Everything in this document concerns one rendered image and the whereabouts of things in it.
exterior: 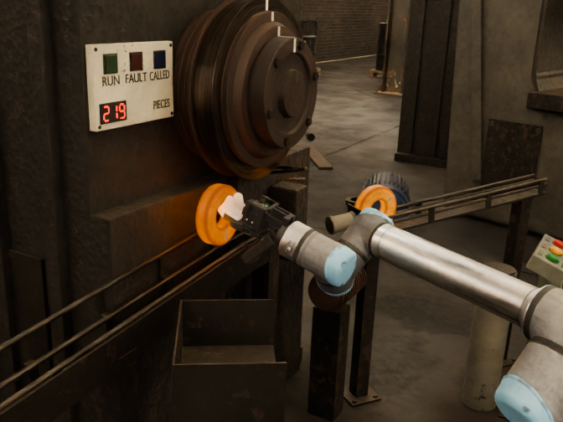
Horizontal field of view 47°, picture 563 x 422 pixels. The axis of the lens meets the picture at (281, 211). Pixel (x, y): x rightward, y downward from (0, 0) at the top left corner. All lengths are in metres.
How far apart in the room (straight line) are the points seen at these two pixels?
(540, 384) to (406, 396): 1.27
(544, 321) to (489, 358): 1.08
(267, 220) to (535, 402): 0.70
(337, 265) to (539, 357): 0.46
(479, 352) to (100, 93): 1.53
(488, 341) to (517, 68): 2.26
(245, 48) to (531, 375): 0.94
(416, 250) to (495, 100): 2.87
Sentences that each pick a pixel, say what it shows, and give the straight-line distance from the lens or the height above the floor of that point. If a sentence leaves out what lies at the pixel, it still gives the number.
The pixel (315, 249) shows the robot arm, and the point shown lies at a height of 0.81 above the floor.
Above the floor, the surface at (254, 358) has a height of 0.60.
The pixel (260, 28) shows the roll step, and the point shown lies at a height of 1.27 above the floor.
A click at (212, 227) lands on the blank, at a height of 0.81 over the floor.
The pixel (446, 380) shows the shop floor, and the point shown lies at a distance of 2.60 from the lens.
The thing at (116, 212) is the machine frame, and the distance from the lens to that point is 1.51.
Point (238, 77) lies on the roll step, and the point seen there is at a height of 1.16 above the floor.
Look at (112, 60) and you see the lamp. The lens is 1.46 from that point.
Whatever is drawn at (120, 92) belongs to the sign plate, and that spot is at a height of 1.14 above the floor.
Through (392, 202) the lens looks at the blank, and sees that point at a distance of 2.16.
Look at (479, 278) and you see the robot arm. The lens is 1.39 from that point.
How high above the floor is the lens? 1.34
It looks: 18 degrees down
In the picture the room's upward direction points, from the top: 2 degrees clockwise
